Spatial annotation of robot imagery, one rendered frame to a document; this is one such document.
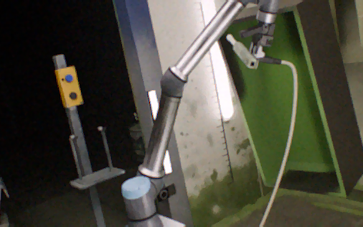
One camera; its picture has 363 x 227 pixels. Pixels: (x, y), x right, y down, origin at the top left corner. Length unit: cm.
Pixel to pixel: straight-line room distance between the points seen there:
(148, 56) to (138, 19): 26
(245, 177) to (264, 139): 72
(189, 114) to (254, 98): 55
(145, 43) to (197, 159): 100
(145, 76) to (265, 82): 86
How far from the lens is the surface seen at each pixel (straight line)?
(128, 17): 288
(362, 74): 384
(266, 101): 297
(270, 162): 302
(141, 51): 289
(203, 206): 330
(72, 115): 286
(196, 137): 316
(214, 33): 189
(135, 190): 206
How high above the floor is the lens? 156
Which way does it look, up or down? 10 degrees down
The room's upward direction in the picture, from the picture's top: 11 degrees counter-clockwise
